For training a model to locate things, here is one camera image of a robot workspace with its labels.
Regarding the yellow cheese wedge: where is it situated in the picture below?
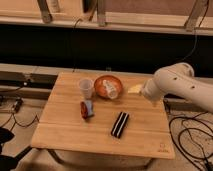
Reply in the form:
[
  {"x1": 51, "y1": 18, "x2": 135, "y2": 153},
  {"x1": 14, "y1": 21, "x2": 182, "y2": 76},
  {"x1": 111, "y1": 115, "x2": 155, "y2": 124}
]
[{"x1": 128, "y1": 84, "x2": 142, "y2": 94}]

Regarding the black power adapter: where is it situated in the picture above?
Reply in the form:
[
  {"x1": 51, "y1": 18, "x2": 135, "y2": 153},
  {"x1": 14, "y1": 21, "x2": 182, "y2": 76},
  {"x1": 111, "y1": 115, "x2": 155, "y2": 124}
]
[{"x1": 12, "y1": 98, "x2": 23, "y2": 113}]

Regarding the black cable loops right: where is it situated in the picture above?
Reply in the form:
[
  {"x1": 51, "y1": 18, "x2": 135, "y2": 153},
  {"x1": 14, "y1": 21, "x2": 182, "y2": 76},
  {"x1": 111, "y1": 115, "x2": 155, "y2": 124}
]
[{"x1": 163, "y1": 99, "x2": 213, "y2": 171}]

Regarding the black object bottom left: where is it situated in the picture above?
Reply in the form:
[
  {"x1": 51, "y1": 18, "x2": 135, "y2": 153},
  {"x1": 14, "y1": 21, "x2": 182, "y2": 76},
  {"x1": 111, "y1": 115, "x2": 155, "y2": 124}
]
[{"x1": 0, "y1": 127, "x2": 32, "y2": 171}]

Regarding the metal table leg frame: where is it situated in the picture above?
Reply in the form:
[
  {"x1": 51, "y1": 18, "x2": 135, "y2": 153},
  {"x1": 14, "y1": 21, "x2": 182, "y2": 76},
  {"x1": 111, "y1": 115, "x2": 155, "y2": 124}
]
[{"x1": 48, "y1": 149, "x2": 154, "y2": 170}]

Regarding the white bottle in bowl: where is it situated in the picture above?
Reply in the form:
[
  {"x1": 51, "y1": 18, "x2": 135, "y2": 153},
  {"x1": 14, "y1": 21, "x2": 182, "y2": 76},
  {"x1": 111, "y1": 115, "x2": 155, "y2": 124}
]
[{"x1": 103, "y1": 80, "x2": 118, "y2": 99}]

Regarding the orange bowl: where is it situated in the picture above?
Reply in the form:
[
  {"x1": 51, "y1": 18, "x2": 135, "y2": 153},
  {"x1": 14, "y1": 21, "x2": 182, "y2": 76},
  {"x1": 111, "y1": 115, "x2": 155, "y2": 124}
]
[{"x1": 94, "y1": 75, "x2": 123, "y2": 99}]

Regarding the black hanging cable centre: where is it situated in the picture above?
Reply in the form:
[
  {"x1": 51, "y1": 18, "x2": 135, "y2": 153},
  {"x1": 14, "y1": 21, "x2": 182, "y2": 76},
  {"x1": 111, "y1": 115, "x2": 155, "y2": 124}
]
[{"x1": 71, "y1": 3, "x2": 98, "y2": 74}]

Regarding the black white striped block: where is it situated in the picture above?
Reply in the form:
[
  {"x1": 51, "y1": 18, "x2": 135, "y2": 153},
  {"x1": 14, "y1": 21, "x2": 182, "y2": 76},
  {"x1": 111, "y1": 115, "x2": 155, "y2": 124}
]
[{"x1": 111, "y1": 112, "x2": 129, "y2": 138}]

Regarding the black hanging cable right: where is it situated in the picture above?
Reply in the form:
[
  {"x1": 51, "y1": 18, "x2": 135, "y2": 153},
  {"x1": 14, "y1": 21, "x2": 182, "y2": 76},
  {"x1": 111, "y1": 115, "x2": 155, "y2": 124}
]
[{"x1": 178, "y1": 0, "x2": 212, "y2": 64}]

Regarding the black hanging cable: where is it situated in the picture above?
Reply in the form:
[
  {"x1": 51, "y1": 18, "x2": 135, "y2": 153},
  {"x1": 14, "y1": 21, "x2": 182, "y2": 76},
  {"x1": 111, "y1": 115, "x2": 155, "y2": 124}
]
[
  {"x1": 71, "y1": 3, "x2": 98, "y2": 74},
  {"x1": 178, "y1": 0, "x2": 212, "y2": 64}
]

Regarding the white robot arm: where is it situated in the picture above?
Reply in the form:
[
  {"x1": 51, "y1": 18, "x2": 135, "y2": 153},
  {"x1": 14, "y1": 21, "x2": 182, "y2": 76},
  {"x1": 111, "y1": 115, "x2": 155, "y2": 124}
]
[{"x1": 141, "y1": 63, "x2": 213, "y2": 113}]

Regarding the black cable left floor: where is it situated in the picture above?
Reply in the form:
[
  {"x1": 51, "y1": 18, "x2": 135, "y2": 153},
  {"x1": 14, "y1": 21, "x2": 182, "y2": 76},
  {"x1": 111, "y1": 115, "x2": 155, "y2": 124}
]
[{"x1": 0, "y1": 111, "x2": 41, "y2": 129}]

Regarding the translucent plastic cup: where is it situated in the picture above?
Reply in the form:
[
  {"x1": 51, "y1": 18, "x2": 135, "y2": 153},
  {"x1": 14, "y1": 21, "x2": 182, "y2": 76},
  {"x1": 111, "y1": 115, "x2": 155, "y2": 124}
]
[{"x1": 79, "y1": 78, "x2": 94, "y2": 99}]

